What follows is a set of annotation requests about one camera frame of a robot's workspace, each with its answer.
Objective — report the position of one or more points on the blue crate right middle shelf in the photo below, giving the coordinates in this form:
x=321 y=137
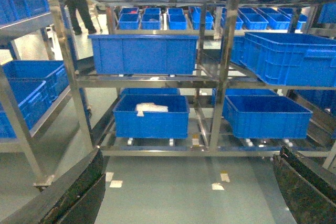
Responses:
x=290 y=59

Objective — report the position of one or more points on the blue crate far left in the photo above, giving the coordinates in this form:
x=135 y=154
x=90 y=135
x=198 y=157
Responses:
x=53 y=72

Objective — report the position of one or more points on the blue crate lower left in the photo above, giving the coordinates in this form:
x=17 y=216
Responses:
x=172 y=124

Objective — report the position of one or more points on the stainless steel shelf rack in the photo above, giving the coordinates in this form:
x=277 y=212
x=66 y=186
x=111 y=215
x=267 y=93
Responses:
x=82 y=74

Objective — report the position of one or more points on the white plastic bag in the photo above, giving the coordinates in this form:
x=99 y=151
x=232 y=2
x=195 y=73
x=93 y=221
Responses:
x=142 y=108

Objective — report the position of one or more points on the blue crate lower right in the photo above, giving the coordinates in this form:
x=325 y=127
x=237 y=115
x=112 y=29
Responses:
x=273 y=117

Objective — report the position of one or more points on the blue crate shelf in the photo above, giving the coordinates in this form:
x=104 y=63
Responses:
x=144 y=54
x=290 y=59

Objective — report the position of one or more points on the blue crate left rack lower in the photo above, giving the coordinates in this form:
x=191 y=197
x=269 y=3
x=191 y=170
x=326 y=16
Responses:
x=33 y=99

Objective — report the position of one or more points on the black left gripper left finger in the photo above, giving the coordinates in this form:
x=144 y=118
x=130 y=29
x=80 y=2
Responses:
x=75 y=197

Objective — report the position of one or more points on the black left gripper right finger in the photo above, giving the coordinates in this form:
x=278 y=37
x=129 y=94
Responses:
x=308 y=189

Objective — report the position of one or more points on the blue crate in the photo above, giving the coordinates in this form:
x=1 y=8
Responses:
x=172 y=124
x=273 y=117
x=53 y=72

